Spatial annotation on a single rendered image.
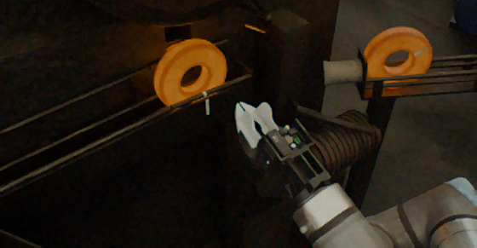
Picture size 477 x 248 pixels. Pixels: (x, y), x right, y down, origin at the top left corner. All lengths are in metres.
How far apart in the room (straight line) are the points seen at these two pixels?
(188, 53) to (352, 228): 0.43
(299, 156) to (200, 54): 0.30
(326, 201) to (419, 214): 0.17
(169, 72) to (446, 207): 0.53
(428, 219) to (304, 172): 0.21
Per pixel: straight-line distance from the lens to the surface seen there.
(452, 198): 0.71
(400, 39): 0.99
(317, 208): 0.63
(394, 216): 0.73
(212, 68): 0.85
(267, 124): 0.72
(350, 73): 0.99
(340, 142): 1.04
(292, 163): 0.66
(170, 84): 0.82
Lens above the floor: 1.23
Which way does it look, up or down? 41 degrees down
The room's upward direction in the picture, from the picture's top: straight up
